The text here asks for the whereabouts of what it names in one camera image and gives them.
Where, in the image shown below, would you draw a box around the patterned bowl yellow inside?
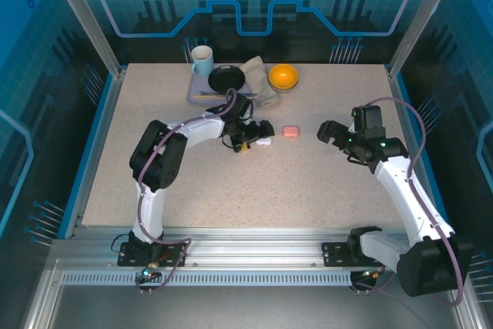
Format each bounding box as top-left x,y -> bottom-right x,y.
268,63 -> 300,94

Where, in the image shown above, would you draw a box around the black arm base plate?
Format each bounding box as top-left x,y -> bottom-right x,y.
117,242 -> 189,268
321,241 -> 393,267

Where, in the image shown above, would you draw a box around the black plate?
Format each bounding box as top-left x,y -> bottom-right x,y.
207,65 -> 247,93

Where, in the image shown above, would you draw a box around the chopsticks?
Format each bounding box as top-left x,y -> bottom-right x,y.
200,89 -> 258,98

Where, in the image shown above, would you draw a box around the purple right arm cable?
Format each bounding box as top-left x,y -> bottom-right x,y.
348,96 -> 465,307

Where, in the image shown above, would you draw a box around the lavender serving tray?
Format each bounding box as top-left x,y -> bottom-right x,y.
186,62 -> 267,107

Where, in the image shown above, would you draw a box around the aluminium frame post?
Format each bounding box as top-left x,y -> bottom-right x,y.
386,0 -> 465,79
41,0 -> 127,79

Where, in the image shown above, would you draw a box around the base cable connector board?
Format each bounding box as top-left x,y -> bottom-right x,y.
357,267 -> 387,283
139,265 -> 162,282

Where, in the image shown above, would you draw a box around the blue table edge strip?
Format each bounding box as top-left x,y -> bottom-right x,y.
63,72 -> 116,240
394,72 -> 455,240

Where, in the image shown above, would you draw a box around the slotted aluminium cable duct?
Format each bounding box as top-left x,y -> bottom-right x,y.
60,270 -> 357,288

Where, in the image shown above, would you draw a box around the light blue mug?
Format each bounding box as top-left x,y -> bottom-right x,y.
190,45 -> 215,77

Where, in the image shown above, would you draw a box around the aluminium front rail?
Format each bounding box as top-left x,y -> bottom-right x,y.
49,224 -> 461,270

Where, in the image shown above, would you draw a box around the folded grey-green cloth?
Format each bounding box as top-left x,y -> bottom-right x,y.
238,55 -> 280,109

